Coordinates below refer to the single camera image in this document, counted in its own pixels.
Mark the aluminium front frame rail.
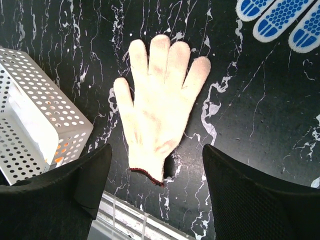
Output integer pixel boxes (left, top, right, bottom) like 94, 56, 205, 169
88, 191, 194, 240

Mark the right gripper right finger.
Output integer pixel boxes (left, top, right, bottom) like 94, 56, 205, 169
202, 144, 320, 240

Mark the cream glove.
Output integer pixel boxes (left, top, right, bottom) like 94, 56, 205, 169
113, 34, 211, 186

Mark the blue dotted glove right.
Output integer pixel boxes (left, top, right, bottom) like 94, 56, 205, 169
235, 0, 320, 54

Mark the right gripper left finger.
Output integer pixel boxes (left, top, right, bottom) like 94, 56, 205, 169
0, 144, 112, 240

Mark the white perforated storage basket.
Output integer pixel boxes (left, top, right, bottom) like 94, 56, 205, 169
0, 48, 94, 185

